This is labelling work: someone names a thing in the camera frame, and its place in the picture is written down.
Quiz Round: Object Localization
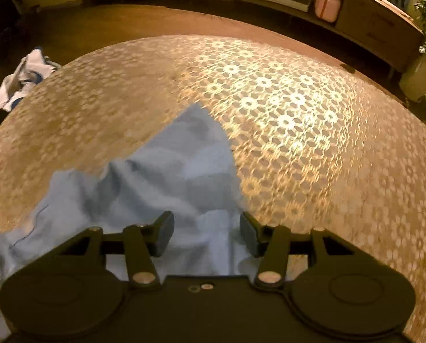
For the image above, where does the light blue t-shirt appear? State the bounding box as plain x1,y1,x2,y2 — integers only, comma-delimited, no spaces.
0,105,258,280

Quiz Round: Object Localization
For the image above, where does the floral lace tablecloth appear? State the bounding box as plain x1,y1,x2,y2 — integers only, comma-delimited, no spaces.
0,35,426,342

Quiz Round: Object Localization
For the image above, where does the white and blue jersey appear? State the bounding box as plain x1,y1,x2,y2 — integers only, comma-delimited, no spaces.
0,47,62,112

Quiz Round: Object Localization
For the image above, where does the long wooden sideboard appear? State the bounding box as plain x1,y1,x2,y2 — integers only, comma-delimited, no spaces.
105,0,425,75

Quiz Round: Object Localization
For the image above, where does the pink box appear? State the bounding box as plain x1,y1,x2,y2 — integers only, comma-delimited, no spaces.
314,0,342,23

